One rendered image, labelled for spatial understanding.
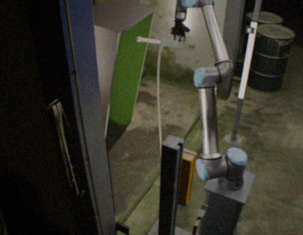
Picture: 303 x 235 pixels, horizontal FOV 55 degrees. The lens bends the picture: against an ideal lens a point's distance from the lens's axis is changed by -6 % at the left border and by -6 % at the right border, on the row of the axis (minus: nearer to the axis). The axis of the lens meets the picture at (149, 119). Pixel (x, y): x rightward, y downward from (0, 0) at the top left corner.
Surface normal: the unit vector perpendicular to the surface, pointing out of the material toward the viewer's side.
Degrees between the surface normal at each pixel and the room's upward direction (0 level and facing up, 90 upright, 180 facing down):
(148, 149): 0
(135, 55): 90
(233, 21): 90
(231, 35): 90
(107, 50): 90
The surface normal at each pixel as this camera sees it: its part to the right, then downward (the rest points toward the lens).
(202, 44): -0.48, 0.51
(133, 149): 0.00, -0.81
